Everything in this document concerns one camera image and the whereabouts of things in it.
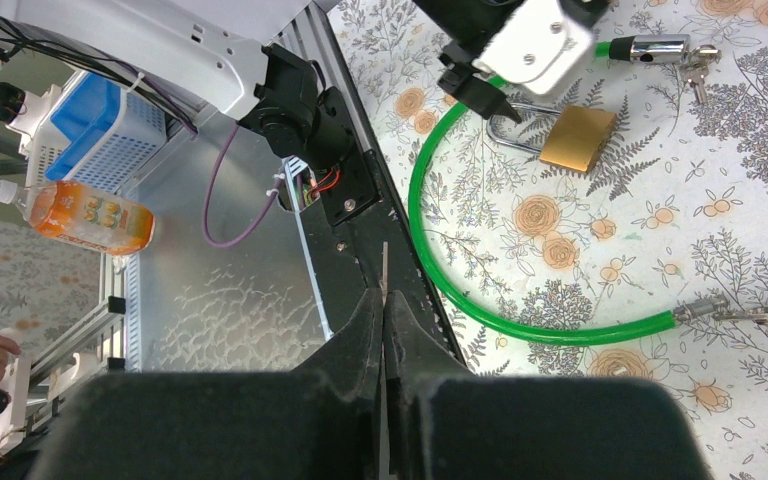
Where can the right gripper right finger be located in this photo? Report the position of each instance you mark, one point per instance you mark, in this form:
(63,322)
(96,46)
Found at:
(447,423)

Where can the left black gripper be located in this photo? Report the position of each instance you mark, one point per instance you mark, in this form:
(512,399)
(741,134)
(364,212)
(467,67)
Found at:
(471,24)

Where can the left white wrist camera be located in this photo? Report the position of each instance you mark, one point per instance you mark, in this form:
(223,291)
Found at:
(539,47)

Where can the white plastic basket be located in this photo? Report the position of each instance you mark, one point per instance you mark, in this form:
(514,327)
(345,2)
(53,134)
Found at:
(91,130)

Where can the green cable lock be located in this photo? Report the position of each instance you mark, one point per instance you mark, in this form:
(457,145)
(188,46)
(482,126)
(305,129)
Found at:
(538,252)

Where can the orange drink bottle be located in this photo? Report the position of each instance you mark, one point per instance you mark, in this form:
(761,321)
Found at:
(83,216)

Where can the floral table mat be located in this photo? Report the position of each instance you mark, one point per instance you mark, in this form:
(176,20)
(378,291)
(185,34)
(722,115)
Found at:
(714,159)

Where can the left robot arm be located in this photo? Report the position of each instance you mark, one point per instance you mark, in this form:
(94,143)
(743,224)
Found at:
(224,53)

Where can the brass padlock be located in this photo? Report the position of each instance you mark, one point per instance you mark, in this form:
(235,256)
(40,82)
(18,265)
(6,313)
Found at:
(576,140)

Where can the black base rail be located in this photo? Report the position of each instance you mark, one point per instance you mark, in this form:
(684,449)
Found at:
(358,235)

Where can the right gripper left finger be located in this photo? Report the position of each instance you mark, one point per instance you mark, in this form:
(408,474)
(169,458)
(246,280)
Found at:
(320,420)

